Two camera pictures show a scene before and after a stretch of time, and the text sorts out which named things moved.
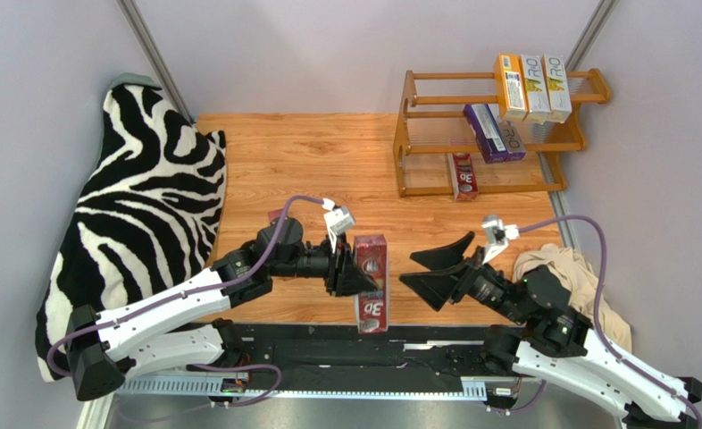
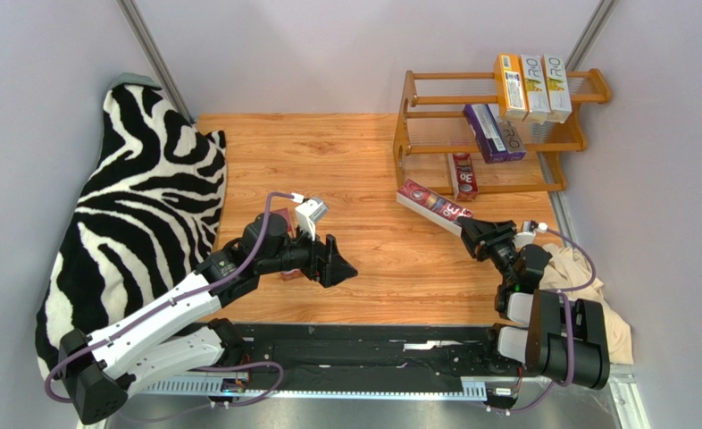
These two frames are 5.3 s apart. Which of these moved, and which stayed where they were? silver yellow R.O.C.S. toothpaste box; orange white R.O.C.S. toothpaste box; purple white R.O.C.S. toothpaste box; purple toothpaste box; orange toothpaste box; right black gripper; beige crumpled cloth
Moved: right black gripper; purple white R.O.C.S. toothpaste box
Stayed: purple toothpaste box; beige crumpled cloth; orange white R.O.C.S. toothpaste box; silver yellow R.O.C.S. toothpaste box; orange toothpaste box
